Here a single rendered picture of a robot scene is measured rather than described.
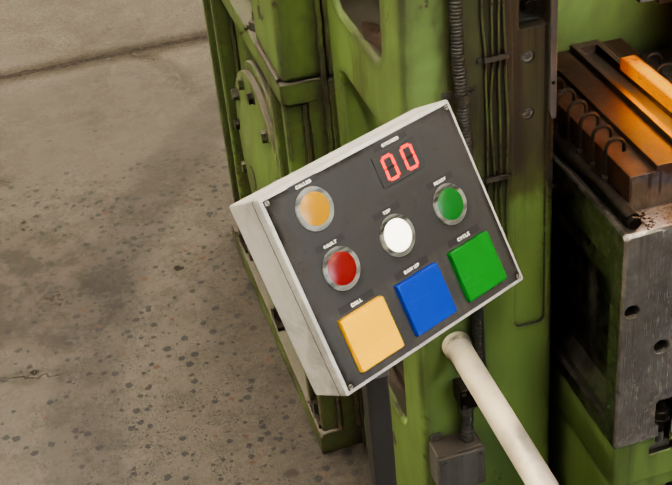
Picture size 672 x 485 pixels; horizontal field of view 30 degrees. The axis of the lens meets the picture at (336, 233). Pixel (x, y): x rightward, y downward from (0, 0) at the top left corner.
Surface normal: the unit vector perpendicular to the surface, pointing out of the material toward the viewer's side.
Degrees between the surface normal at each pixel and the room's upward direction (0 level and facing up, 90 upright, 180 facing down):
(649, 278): 90
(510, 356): 90
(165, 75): 0
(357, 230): 60
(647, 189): 90
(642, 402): 90
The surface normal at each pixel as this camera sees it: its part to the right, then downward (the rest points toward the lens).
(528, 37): 0.29, 0.52
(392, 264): 0.53, -0.09
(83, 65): -0.08, -0.82
